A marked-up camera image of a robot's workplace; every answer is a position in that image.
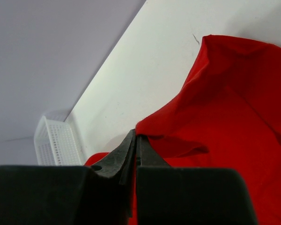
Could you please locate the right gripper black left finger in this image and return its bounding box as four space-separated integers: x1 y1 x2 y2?
91 129 136 218

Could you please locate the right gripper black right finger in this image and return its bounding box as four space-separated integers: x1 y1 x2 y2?
136 135 170 167

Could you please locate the red t shirt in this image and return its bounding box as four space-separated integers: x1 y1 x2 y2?
81 35 281 225

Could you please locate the white plastic perforated basket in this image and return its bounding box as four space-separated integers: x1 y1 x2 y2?
34 110 85 166

